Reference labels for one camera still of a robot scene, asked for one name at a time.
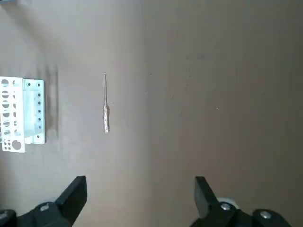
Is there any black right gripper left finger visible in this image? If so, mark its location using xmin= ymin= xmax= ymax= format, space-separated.
xmin=0 ymin=175 xmax=88 ymax=227

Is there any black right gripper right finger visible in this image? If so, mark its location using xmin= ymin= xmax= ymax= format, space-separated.
xmin=189 ymin=176 xmax=294 ymax=227

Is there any white test tube rack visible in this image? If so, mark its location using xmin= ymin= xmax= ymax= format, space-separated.
xmin=0 ymin=76 xmax=47 ymax=154

